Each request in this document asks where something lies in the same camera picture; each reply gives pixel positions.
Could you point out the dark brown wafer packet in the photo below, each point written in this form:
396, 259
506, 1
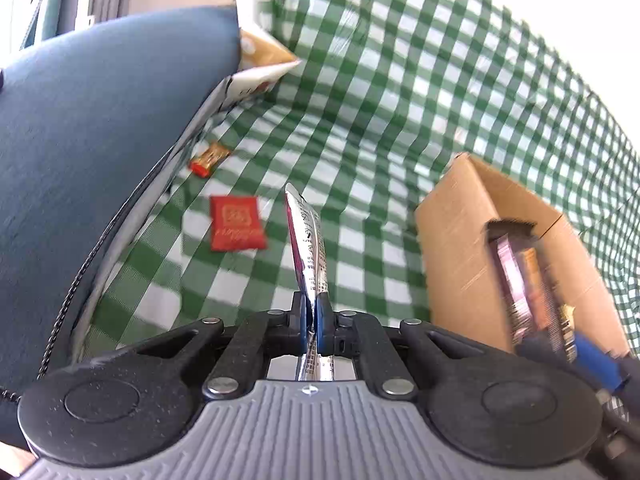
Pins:
520, 280

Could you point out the green white checked cloth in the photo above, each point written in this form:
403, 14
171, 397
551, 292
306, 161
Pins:
400, 85

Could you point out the small red gold candy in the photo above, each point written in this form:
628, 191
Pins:
209, 157

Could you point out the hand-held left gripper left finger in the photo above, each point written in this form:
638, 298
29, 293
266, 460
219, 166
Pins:
301, 321

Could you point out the small flat red packet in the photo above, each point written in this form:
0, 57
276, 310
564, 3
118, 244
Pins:
235, 222

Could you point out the brown cardboard box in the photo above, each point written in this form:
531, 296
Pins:
455, 260

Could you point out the white printed bag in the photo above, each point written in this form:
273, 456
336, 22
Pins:
260, 77

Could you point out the blue zippered bag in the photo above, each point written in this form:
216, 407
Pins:
100, 160

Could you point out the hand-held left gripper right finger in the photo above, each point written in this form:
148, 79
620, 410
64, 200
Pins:
325, 325

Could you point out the silver foil snack packet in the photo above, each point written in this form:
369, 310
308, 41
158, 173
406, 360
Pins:
307, 240

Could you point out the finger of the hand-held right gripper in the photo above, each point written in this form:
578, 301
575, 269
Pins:
537, 346
597, 365

